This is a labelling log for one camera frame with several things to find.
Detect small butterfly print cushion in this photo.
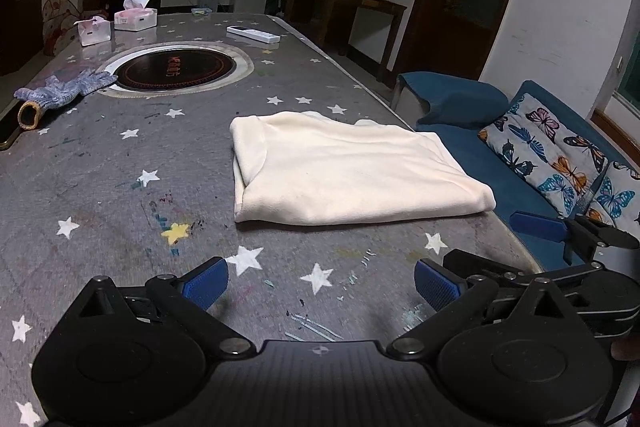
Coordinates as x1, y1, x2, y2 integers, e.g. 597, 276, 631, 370
584, 161, 640, 239

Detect blue grey rolled cloth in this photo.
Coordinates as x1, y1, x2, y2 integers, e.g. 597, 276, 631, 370
13, 68, 119, 133

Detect round black induction cooktop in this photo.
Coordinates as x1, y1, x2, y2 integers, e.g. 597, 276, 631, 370
96, 42, 256, 100

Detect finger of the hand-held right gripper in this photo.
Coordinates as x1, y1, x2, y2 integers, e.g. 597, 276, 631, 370
442, 249, 607, 289
510, 210, 640, 265

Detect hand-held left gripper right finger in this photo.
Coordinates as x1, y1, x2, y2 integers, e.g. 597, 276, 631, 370
386, 258, 577, 359

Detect small pink tissue pack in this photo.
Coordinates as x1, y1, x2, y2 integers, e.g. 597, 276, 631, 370
73, 16, 111, 47

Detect dark wooden side desk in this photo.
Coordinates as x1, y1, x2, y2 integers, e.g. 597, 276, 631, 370
286, 0, 409, 83

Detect large butterfly print cushion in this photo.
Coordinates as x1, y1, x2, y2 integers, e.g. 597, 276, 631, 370
477, 93, 609, 219

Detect large pink-white tissue box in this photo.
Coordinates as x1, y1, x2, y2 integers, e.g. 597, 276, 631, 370
113, 0, 159, 32

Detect cream pants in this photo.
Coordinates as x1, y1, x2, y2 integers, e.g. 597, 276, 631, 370
230, 110, 497, 228

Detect round floor fan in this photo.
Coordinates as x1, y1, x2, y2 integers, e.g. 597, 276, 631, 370
42, 0, 82, 56

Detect grey star-printed table cover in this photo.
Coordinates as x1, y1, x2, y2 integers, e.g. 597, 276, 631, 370
0, 12, 547, 427

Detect blue sofa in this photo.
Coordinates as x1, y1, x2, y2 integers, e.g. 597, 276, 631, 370
394, 72, 640, 274

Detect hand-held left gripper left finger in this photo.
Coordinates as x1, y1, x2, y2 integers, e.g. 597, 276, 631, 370
70, 257, 256, 357

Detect white remote control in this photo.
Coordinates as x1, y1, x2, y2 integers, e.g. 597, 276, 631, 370
226, 25, 282, 44

